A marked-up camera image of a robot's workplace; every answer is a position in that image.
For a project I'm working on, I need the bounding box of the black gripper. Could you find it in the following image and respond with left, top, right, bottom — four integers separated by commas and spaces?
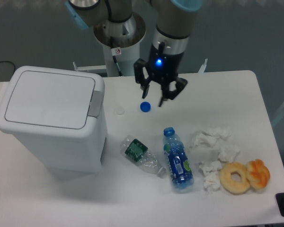
133, 43, 187, 107

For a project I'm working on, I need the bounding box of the crumpled white tissue top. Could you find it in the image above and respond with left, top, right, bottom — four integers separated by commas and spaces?
189, 127, 231, 151

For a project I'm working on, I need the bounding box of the crumpled white tissue middle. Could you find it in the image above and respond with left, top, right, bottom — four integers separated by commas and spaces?
218, 145, 240, 163

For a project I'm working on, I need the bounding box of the blue bottle cap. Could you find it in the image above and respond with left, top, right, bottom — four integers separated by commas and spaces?
140, 101, 151, 113

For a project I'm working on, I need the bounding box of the clear bottle green label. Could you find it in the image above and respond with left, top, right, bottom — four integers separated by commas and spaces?
120, 135, 166, 178

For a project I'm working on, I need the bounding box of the white plastic trash can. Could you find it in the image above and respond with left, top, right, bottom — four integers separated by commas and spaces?
0, 66, 107, 173

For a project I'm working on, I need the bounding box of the white bottle cap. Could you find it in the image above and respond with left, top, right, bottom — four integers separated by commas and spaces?
115, 106, 125, 115

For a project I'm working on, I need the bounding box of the crumpled white tissue bottom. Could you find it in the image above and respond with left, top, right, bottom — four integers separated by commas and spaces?
199, 160, 222, 194

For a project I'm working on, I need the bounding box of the orange glazed bread roll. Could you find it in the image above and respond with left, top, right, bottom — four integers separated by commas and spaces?
246, 159, 270, 190

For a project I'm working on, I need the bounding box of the blue plastic bottle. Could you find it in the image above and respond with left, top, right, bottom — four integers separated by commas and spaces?
163, 127, 194, 193

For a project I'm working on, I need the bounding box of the crumpled white tissue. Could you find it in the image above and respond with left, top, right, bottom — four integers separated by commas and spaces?
189, 127, 231, 151
199, 160, 222, 194
218, 145, 240, 163

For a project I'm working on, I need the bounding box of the plain ring donut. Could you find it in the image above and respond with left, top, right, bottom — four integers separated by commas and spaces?
219, 162, 250, 194

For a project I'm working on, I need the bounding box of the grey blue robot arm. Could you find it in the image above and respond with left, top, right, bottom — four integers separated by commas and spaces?
65, 0, 203, 102

